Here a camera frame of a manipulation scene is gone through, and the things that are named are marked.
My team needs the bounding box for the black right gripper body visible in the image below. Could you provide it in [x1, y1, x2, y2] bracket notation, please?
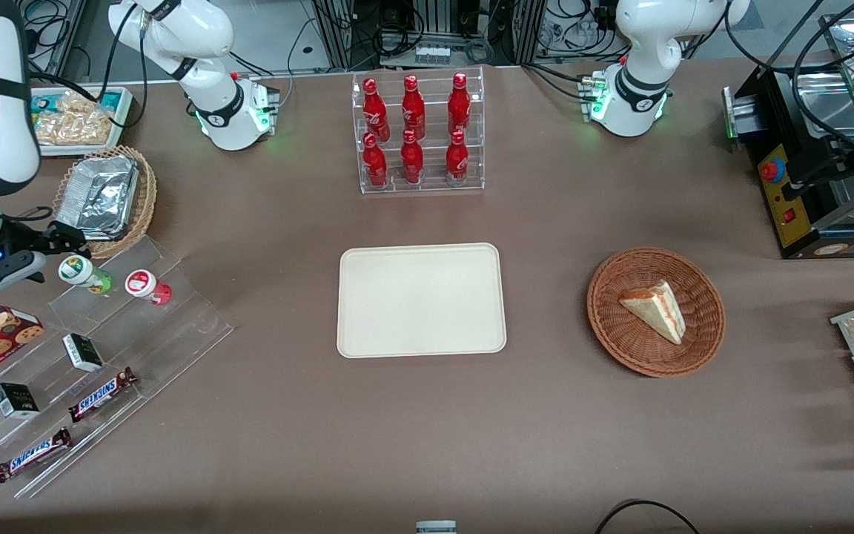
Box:
[0, 221, 54, 257]

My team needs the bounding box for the green gum bottle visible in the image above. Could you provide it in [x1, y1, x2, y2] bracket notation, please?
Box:
[58, 254, 113, 295]

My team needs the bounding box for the red gum bottle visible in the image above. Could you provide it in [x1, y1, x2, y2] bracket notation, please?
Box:
[125, 269, 173, 306]

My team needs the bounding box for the beige rectangular tray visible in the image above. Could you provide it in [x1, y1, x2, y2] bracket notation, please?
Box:
[337, 243, 508, 359]

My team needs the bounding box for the silver foil container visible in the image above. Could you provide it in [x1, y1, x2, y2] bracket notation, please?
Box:
[54, 154, 140, 242]

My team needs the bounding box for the light wicker basket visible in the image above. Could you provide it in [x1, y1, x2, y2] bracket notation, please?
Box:
[51, 145, 158, 260]

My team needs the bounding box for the small black box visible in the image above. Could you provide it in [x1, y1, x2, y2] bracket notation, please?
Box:
[0, 382, 40, 420]
[62, 333, 105, 373]

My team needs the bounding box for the large peanut brittle bag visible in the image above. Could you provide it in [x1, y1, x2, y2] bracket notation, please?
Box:
[34, 110, 115, 146]

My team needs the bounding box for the white plastic snack bin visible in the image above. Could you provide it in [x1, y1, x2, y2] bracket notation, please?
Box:
[30, 86, 134, 157]

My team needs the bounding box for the clear acrylic stepped display stand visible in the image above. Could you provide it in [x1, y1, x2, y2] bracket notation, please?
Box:
[0, 236, 235, 499]

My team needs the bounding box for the small peanut brittle bag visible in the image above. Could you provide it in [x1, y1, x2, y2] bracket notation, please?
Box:
[56, 90, 103, 113]

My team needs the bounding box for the Snickers chocolate bar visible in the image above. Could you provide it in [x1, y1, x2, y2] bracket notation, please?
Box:
[67, 367, 139, 423]
[0, 427, 73, 484]

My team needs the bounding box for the red cola bottle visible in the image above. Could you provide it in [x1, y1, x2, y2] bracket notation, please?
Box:
[445, 130, 470, 185]
[400, 129, 425, 185]
[362, 133, 388, 188]
[447, 73, 471, 136]
[363, 78, 389, 142]
[402, 75, 426, 140]

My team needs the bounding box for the clear acrylic bottle rack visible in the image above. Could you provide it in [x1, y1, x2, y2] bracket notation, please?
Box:
[351, 67, 486, 195]

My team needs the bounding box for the round brown wicker basket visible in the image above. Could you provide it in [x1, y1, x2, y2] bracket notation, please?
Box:
[586, 247, 726, 378]

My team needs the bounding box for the wrapped sandwich wedge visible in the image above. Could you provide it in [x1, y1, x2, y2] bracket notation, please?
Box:
[619, 280, 687, 346]

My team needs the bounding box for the black sealing machine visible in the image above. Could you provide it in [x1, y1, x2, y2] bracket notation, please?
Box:
[722, 0, 854, 260]

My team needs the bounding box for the black cable loop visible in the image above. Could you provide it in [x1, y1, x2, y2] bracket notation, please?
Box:
[594, 499, 701, 534]

